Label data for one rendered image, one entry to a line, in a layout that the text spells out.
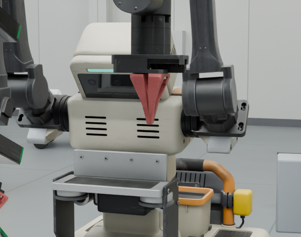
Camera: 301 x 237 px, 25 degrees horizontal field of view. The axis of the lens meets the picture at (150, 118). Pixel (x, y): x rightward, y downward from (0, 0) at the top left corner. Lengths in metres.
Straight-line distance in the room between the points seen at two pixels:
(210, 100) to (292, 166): 0.73
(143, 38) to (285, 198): 0.39
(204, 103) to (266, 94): 9.38
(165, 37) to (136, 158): 0.59
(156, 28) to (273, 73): 9.76
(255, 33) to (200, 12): 9.37
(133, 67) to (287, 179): 0.37
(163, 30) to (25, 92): 0.60
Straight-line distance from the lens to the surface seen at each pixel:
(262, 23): 10.72
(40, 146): 8.51
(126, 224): 1.61
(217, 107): 1.37
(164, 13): 0.96
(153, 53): 0.95
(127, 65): 0.96
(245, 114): 1.50
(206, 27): 1.37
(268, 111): 10.76
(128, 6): 0.89
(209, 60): 1.37
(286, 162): 0.65
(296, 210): 0.66
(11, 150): 0.90
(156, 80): 0.95
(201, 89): 1.37
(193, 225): 1.86
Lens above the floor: 1.35
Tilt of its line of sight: 7 degrees down
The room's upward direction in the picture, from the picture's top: straight up
